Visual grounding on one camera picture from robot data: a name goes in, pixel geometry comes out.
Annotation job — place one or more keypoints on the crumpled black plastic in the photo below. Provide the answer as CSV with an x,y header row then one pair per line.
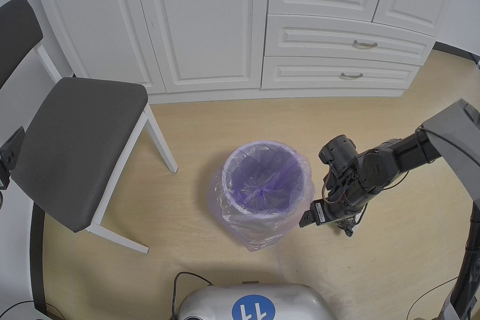
x,y
348,230

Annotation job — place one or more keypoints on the purple plastic bag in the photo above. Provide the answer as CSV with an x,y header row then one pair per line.
x,y
262,176

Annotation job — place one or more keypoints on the dark grey white-legged chair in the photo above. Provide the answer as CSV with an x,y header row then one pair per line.
x,y
82,131

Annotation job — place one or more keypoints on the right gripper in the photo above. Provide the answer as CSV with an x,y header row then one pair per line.
x,y
337,211

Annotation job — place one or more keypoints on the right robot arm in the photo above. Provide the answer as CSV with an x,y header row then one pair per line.
x,y
397,157

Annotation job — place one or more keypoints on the white wardrobe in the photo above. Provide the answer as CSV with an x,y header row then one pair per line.
x,y
210,11

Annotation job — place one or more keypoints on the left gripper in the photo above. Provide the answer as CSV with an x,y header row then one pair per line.
x,y
3,183

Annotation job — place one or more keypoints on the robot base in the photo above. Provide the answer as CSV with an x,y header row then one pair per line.
x,y
285,303

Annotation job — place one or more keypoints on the white trash bin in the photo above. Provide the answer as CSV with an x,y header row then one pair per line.
x,y
258,223

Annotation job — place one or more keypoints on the crumpled white paper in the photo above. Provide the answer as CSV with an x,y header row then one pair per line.
x,y
358,223

